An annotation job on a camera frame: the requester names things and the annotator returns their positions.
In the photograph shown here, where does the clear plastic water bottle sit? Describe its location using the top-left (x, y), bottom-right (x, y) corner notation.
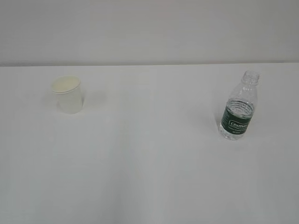
top-left (219, 70), bottom-right (259, 140)

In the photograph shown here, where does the white paper cup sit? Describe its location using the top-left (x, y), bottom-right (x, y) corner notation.
top-left (51, 76), bottom-right (83, 114)

